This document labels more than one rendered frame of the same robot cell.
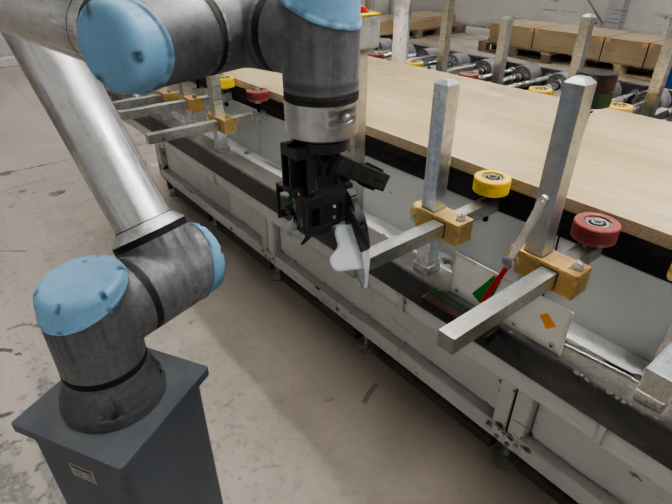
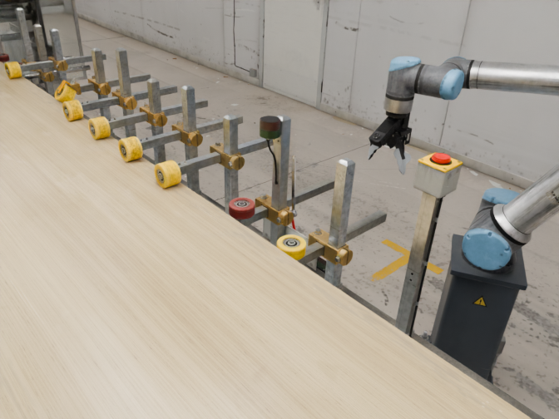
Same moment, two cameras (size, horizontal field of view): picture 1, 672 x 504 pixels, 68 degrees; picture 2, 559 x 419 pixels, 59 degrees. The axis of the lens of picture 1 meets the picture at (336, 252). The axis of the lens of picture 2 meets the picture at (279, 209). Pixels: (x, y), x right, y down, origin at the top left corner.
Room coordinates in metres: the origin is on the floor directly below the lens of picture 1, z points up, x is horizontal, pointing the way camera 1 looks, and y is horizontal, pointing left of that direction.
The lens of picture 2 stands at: (2.13, -0.47, 1.67)
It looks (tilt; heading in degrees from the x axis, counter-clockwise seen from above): 31 degrees down; 176
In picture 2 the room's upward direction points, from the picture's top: 2 degrees clockwise
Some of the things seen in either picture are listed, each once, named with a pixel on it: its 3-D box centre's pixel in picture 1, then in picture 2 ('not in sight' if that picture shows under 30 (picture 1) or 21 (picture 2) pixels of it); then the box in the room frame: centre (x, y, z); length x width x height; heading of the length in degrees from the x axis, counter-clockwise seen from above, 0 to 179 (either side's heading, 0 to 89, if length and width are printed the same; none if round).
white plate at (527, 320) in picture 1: (504, 300); (289, 239); (0.77, -0.33, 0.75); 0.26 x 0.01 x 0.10; 39
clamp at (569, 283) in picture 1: (547, 266); (273, 210); (0.75, -0.38, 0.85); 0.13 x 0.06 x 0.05; 39
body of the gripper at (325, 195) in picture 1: (317, 181); (395, 127); (0.60, 0.02, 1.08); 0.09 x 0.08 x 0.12; 128
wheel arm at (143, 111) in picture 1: (178, 105); not in sight; (1.87, 0.59, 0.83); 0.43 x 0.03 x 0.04; 129
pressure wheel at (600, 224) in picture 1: (590, 246); (241, 218); (0.81, -0.48, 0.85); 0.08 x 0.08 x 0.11
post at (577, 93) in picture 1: (545, 219); (279, 189); (0.76, -0.37, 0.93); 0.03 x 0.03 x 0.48; 39
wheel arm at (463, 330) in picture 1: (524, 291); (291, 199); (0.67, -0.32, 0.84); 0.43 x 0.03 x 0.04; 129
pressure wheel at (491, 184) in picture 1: (489, 198); (290, 258); (1.02, -0.35, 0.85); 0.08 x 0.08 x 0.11
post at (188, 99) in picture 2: not in sight; (190, 148); (0.37, -0.68, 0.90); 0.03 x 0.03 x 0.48; 39
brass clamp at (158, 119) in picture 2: not in sight; (153, 115); (0.16, -0.85, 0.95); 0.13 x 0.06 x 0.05; 39
